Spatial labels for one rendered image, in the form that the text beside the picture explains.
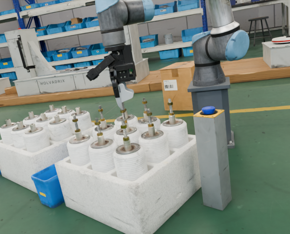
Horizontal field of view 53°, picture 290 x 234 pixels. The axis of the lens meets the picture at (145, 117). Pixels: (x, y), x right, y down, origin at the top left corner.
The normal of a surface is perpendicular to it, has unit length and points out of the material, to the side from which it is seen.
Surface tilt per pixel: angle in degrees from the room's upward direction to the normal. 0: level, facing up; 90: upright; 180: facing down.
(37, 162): 90
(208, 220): 0
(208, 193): 90
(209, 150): 90
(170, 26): 90
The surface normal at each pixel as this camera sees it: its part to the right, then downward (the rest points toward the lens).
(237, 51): 0.56, 0.28
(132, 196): -0.63, 0.32
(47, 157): 0.75, 0.07
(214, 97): -0.25, 0.32
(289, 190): -0.15, -0.95
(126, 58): -0.02, 0.29
